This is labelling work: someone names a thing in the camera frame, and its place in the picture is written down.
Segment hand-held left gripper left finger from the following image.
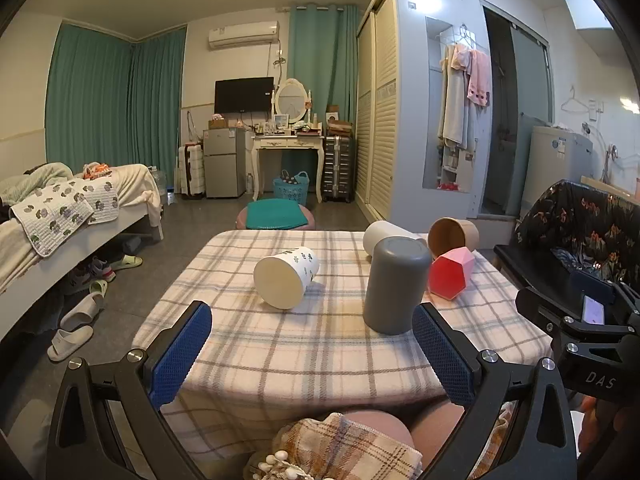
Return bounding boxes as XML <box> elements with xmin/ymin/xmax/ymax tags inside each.
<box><xmin>44</xmin><ymin>301</ymin><xmax>213</xmax><ymax>480</ymax></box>

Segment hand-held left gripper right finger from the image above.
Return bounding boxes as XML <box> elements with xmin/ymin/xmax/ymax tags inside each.
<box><xmin>411</xmin><ymin>302</ymin><xmax>585</xmax><ymax>480</ymax></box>

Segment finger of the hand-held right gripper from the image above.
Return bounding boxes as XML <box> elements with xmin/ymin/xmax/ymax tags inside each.
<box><xmin>515</xmin><ymin>286</ymin><xmax>587</xmax><ymax>337</ymax></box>

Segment white leaf-print cup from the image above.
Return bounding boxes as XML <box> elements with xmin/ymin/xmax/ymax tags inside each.
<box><xmin>253</xmin><ymin>246</ymin><xmax>321</xmax><ymax>310</ymax></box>

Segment grey cup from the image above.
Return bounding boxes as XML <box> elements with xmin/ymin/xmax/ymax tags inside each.
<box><xmin>363</xmin><ymin>236</ymin><xmax>432</xmax><ymax>335</ymax></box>

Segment red faceted cup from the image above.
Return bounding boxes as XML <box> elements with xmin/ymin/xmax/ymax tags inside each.
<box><xmin>426</xmin><ymin>248</ymin><xmax>476</xmax><ymax>301</ymax></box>

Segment brown cup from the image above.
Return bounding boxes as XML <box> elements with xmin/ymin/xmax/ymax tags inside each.
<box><xmin>427</xmin><ymin>217</ymin><xmax>480</xmax><ymax>260</ymax></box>

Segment plain white cup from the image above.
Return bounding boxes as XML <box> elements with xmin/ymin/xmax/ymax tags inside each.
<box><xmin>362</xmin><ymin>220</ymin><xmax>429</xmax><ymax>260</ymax></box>

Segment person's right hand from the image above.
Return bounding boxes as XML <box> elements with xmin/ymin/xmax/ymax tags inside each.
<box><xmin>579</xmin><ymin>395</ymin><xmax>640</xmax><ymax>462</ymax></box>

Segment person's leg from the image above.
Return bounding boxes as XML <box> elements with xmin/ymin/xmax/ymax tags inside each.
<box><xmin>342</xmin><ymin>400</ymin><xmax>468</xmax><ymax>480</ymax></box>

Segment dark floral cloth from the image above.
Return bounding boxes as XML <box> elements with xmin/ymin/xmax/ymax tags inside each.
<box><xmin>515</xmin><ymin>179</ymin><xmax>640</xmax><ymax>282</ymax></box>

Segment plaid tablecloth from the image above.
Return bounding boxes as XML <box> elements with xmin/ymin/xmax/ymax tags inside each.
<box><xmin>131</xmin><ymin>230</ymin><xmax>553</xmax><ymax>467</ymax></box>

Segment white slipper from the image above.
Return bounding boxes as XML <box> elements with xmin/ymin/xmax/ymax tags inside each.
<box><xmin>47</xmin><ymin>325</ymin><xmax>95</xmax><ymax>362</ymax></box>
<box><xmin>59</xmin><ymin>292</ymin><xmax>106</xmax><ymax>331</ymax></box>

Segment grey sneakers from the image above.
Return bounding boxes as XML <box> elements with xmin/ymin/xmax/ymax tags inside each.
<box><xmin>66</xmin><ymin>257</ymin><xmax>117</xmax><ymax>292</ymax></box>

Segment plaid shorts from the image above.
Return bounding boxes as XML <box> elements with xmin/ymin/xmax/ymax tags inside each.
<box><xmin>247</xmin><ymin>411</ymin><xmax>424</xmax><ymax>480</ymax></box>

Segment white washing machine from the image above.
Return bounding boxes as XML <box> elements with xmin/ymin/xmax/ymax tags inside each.
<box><xmin>519</xmin><ymin>125</ymin><xmax>594</xmax><ymax>217</ymax></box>

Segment pink round stool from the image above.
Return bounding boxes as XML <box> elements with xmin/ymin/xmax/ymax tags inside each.
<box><xmin>236</xmin><ymin>202</ymin><xmax>316</xmax><ymax>234</ymax></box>

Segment bed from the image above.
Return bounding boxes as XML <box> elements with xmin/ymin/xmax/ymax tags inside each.
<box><xmin>0</xmin><ymin>162</ymin><xmax>165</xmax><ymax>343</ymax></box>

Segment green seat cushion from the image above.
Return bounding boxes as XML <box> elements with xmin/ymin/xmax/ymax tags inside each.
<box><xmin>244</xmin><ymin>200</ymin><xmax>310</xmax><ymax>230</ymax></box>

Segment clear water jug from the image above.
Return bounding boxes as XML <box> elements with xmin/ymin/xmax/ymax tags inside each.
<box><xmin>148</xmin><ymin>165</ymin><xmax>167</xmax><ymax>206</ymax></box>

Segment cream blanket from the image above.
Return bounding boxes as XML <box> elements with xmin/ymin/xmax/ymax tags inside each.
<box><xmin>75</xmin><ymin>164</ymin><xmax>164</xmax><ymax>227</ymax></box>

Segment cream suitcase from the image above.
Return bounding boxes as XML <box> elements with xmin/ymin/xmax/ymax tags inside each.
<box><xmin>177</xmin><ymin>143</ymin><xmax>206</xmax><ymax>197</ymax></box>

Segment leaf-print quilt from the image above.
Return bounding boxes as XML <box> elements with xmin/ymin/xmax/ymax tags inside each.
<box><xmin>11</xmin><ymin>178</ymin><xmax>121</xmax><ymax>257</ymax></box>

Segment blue plastic basket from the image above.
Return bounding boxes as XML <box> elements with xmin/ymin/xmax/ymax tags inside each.
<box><xmin>272</xmin><ymin>171</ymin><xmax>310</xmax><ymax>207</ymax></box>

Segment grey small fridge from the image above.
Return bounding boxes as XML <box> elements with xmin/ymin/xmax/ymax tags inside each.
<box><xmin>203</xmin><ymin>127</ymin><xmax>249</xmax><ymax>199</ymax></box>

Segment glass sliding door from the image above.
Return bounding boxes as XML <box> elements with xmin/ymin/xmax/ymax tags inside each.
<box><xmin>479</xmin><ymin>0</ymin><xmax>555</xmax><ymax>222</ymax></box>

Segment dark grey suitcase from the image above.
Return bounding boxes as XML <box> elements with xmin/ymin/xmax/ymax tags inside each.
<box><xmin>321</xmin><ymin>135</ymin><xmax>356</xmax><ymax>204</ymax></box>

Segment grey-green blanket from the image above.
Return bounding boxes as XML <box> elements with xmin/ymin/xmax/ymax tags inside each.
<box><xmin>0</xmin><ymin>162</ymin><xmax>74</xmax><ymax>207</ymax></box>

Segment beige hanging garment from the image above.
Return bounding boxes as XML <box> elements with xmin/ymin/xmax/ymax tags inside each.
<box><xmin>438</xmin><ymin>42</ymin><xmax>474</xmax><ymax>149</ymax></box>

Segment white dressing table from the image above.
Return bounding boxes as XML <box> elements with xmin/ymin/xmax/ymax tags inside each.
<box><xmin>251</xmin><ymin>129</ymin><xmax>325</xmax><ymax>204</ymax></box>

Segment pink hanging towel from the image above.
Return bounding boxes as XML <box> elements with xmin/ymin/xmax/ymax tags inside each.
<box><xmin>466</xmin><ymin>50</ymin><xmax>493</xmax><ymax>107</ymax></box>

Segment white wardrobe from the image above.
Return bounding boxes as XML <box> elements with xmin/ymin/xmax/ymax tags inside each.
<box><xmin>355</xmin><ymin>0</ymin><xmax>494</xmax><ymax>219</ymax></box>

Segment green curtain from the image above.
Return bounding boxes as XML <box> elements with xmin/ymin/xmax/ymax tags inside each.
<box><xmin>130</xmin><ymin>27</ymin><xmax>188</xmax><ymax>171</ymax></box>
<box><xmin>288</xmin><ymin>4</ymin><xmax>362</xmax><ymax>126</ymax></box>
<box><xmin>45</xmin><ymin>22</ymin><xmax>136</xmax><ymax>173</ymax></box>

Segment cardboard box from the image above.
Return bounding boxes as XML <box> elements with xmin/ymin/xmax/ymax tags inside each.
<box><xmin>325</xmin><ymin>105</ymin><xmax>354</xmax><ymax>137</ymax></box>

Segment black television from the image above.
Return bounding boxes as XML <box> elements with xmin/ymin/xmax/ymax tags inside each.
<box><xmin>214</xmin><ymin>77</ymin><xmax>275</xmax><ymax>115</ymax></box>

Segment oval vanity mirror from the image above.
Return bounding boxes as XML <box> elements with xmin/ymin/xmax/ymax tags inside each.
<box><xmin>273</xmin><ymin>78</ymin><xmax>314</xmax><ymax>124</ymax></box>

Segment white air conditioner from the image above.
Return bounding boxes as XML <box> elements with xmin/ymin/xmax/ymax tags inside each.
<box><xmin>207</xmin><ymin>21</ymin><xmax>280</xmax><ymax>51</ymax></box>

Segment wire clothes hanger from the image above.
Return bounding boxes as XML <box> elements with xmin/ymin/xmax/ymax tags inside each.
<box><xmin>559</xmin><ymin>84</ymin><xmax>594</xmax><ymax>114</ymax></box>

